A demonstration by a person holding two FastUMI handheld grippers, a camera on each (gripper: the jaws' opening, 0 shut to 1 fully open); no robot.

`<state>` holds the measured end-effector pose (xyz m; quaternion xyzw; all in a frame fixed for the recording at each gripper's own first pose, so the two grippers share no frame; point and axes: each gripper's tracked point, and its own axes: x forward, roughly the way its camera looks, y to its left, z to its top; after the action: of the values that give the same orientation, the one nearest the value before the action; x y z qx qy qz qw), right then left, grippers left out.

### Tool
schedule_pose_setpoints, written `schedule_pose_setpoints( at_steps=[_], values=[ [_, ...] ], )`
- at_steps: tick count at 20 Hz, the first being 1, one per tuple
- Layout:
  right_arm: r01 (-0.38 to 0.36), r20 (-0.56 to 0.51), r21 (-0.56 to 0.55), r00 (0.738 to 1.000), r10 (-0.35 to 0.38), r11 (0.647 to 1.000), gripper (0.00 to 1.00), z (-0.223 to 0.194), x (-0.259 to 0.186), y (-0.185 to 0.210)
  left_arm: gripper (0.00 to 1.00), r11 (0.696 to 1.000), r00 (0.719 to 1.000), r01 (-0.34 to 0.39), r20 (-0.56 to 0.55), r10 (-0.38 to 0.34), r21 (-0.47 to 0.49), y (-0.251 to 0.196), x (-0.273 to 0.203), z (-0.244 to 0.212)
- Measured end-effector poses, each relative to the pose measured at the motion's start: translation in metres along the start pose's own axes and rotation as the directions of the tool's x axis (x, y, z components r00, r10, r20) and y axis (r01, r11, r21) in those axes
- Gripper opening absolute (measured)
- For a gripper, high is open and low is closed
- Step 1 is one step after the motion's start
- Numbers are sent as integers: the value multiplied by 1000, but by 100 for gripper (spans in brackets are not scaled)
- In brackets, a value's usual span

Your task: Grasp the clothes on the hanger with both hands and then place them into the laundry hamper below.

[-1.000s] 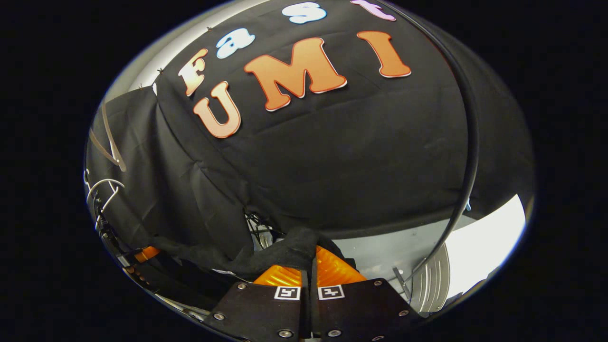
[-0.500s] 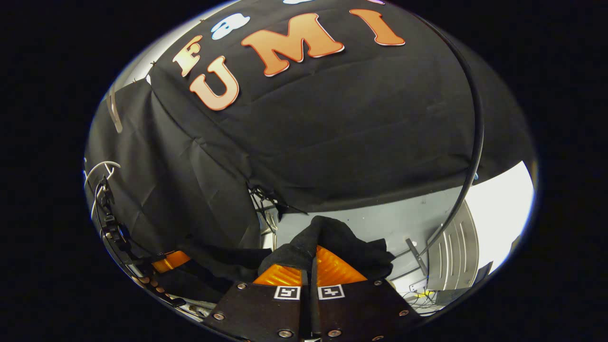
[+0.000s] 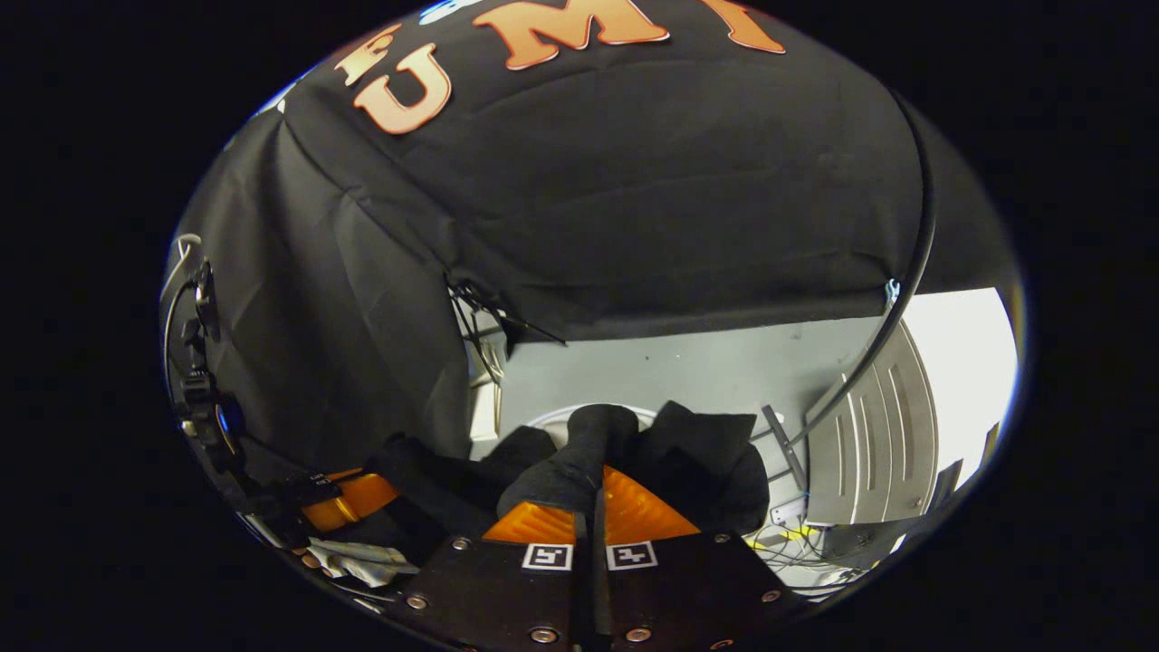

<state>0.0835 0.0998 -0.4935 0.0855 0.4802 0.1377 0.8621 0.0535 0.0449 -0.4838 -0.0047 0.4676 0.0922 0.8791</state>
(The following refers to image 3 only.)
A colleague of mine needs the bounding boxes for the yellow and black floor cables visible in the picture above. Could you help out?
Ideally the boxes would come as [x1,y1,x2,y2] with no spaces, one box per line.
[747,516,875,594]

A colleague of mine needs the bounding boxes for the grey crumpled cloth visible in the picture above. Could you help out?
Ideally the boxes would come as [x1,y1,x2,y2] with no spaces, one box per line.
[306,536,423,590]

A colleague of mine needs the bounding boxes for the white laundry hamper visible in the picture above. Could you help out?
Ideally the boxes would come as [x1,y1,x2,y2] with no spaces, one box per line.
[521,403,662,454]

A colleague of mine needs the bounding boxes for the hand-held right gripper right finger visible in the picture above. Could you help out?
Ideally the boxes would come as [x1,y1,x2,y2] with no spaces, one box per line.
[594,465,807,652]

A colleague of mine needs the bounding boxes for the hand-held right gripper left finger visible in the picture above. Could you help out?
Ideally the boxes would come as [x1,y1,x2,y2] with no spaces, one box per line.
[385,501,595,652]

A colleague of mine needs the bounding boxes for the black backdrop cloth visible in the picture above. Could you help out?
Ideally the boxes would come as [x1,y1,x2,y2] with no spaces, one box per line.
[163,0,1024,508]

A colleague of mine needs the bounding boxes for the black metal clothes rack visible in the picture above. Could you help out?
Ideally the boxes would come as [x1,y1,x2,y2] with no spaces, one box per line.
[750,86,938,492]

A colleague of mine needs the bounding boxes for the black knit jacket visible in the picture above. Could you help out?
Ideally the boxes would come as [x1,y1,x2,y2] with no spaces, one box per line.
[367,401,771,544]

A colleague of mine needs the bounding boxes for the grey ribbed metal panel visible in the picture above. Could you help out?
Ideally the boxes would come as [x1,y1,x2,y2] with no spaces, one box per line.
[804,317,943,526]

